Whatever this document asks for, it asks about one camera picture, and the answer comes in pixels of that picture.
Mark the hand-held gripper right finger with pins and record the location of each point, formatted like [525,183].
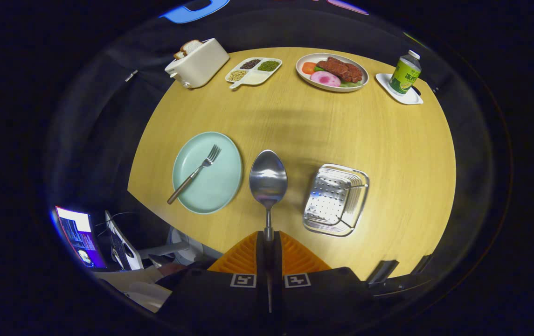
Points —
[318,294]

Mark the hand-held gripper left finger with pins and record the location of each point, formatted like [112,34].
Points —
[220,294]

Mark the perforated metal cutlery basket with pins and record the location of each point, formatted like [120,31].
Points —
[332,200]

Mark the white laptop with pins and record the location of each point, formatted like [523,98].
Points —
[124,249]

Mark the light green plate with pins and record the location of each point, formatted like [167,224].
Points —
[215,186]

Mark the lit computer monitor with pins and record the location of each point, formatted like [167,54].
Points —
[80,235]

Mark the green lettuce leaf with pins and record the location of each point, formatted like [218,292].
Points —
[350,84]

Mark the white food plate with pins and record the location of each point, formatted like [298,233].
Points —
[306,79]

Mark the pink round food slice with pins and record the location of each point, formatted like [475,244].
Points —
[325,79]

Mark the white square coaster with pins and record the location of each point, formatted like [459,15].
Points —
[411,99]

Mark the white divided bean dish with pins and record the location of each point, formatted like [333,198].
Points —
[255,77]

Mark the orange carrot slice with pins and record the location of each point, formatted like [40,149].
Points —
[308,68]

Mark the brown meat piece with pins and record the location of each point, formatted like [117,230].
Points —
[341,69]

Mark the white toaster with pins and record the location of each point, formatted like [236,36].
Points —
[201,63]

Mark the silver clip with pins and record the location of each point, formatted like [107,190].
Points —
[131,75]

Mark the green drink bottle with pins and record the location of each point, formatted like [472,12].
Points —
[404,74]

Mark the toast slice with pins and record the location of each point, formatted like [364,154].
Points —
[191,45]
[179,54]

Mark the black table bracket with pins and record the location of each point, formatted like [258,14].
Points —
[421,264]
[381,270]

